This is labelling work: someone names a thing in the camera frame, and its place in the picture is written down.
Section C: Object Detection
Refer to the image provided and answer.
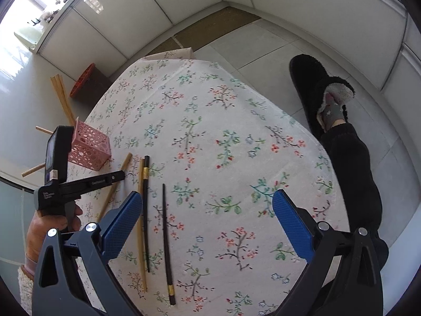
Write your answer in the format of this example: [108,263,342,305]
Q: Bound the white knitted left sleeve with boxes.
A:
[18,265,33,315]

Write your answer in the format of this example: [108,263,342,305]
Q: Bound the countertop clutter items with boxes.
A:
[13,0,80,45]

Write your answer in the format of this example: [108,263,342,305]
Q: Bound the black chopstick with gold band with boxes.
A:
[142,156,150,273]

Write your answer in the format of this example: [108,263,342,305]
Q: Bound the brown bin with orange rim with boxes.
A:
[69,63,112,108]

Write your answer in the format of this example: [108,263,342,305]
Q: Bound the white kitchen cabinets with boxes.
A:
[36,0,420,159]

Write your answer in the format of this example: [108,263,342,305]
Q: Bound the floral tablecloth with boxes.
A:
[78,50,349,315]

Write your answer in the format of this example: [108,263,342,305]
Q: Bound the person's left hand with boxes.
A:
[25,200,83,267]

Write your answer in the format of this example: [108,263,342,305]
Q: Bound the round wooden chopstick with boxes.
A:
[96,153,133,222]

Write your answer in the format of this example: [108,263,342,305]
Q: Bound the bamboo chopstick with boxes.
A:
[50,74,76,126]
[21,163,46,178]
[137,158,148,293]
[55,74,76,126]
[35,126,53,135]

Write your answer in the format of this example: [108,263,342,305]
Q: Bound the person's leg in black trousers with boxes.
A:
[321,123,389,268]

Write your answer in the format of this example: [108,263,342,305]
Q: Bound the green floor mat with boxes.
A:
[148,7,260,55]

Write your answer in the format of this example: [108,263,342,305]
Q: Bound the black fluffy slipper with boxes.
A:
[289,54,355,140]

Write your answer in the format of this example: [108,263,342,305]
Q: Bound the pink perforated utensil holder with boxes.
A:
[68,119,111,171]

